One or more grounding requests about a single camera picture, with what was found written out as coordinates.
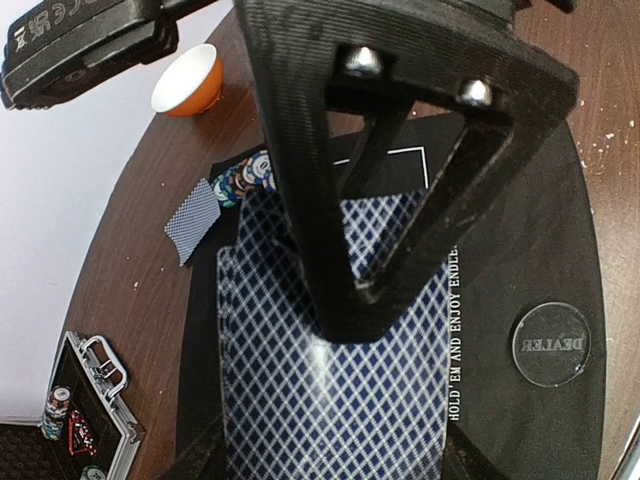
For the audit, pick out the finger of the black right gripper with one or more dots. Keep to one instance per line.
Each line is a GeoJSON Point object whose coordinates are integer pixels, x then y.
{"type": "Point", "coordinates": [488, 155]}
{"type": "Point", "coordinates": [462, 460]}

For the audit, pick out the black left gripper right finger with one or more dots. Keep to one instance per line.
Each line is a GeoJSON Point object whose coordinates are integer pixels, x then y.
{"type": "Point", "coordinates": [310, 210]}

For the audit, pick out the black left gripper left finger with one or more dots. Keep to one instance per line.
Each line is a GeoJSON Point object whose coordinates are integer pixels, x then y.
{"type": "Point", "coordinates": [205, 458]}

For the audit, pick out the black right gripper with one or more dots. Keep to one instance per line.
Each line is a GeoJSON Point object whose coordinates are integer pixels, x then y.
{"type": "Point", "coordinates": [433, 50]}

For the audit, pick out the grey playing card deck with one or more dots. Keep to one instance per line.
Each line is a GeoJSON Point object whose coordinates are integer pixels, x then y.
{"type": "Point", "coordinates": [299, 407]}

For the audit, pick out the poker chip pile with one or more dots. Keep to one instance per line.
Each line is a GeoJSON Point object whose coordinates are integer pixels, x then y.
{"type": "Point", "coordinates": [252, 172]}

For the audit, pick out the black dealer button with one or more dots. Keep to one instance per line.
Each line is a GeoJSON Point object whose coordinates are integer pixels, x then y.
{"type": "Point", "coordinates": [551, 344]}

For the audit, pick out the blue patterned playing card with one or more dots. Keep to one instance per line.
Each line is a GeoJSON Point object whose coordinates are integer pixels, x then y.
{"type": "Point", "coordinates": [193, 219]}

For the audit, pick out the white and red bowl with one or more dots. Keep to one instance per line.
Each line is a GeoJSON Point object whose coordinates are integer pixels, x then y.
{"type": "Point", "coordinates": [191, 84]}

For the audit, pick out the aluminium poker chip case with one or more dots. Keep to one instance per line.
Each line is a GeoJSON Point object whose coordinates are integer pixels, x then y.
{"type": "Point", "coordinates": [97, 379]}

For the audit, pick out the black all-in triangle plaque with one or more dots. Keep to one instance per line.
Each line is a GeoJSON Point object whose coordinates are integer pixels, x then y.
{"type": "Point", "coordinates": [81, 439]}

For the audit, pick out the black poker play mat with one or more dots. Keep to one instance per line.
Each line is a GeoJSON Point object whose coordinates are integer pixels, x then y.
{"type": "Point", "coordinates": [535, 245]}

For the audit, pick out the far poker chip row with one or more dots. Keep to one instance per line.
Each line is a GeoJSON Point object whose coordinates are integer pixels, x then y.
{"type": "Point", "coordinates": [55, 412]}

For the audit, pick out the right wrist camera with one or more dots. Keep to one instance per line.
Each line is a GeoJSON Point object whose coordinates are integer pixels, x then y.
{"type": "Point", "coordinates": [59, 50]}

